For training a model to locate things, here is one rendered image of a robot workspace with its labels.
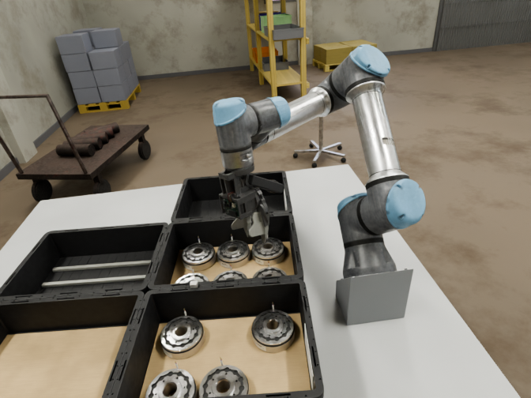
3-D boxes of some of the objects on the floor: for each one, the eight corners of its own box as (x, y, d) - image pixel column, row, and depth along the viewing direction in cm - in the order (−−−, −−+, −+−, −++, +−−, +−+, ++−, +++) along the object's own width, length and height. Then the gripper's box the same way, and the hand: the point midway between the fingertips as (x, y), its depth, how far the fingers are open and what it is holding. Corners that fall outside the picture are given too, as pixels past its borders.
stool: (340, 145, 386) (342, 91, 356) (348, 167, 340) (351, 108, 310) (292, 147, 390) (291, 94, 360) (293, 170, 344) (291, 111, 314)
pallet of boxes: (99, 95, 652) (79, 28, 595) (141, 91, 657) (125, 24, 600) (80, 114, 558) (53, 37, 501) (129, 108, 563) (108, 32, 506)
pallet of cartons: (363, 58, 759) (365, 39, 739) (378, 66, 689) (381, 44, 669) (310, 64, 752) (310, 43, 731) (321, 72, 682) (321, 50, 661)
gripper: (207, 169, 86) (223, 244, 95) (239, 177, 78) (254, 258, 87) (234, 158, 91) (246, 230, 100) (267, 164, 83) (278, 242, 92)
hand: (257, 234), depth 95 cm, fingers open, 5 cm apart
